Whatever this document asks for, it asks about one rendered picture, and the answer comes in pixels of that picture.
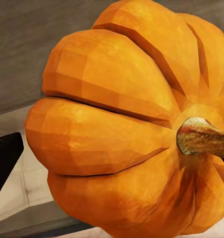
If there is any pumpkin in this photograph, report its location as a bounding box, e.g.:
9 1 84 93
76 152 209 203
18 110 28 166
25 0 224 238

